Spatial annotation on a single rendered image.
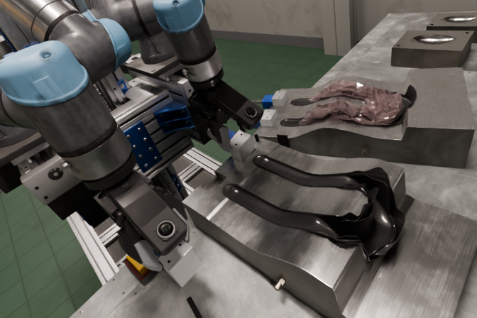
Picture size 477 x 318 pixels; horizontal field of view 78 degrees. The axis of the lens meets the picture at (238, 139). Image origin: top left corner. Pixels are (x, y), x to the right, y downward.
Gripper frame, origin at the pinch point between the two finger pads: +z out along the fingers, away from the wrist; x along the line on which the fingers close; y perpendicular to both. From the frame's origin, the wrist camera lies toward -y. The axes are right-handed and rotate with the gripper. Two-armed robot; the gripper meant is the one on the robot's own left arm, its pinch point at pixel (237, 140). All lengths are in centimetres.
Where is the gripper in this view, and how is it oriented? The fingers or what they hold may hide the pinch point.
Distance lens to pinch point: 70.7
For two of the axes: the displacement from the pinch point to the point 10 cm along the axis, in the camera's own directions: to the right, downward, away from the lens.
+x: -6.1, 6.9, -3.9
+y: -7.5, -3.5, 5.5
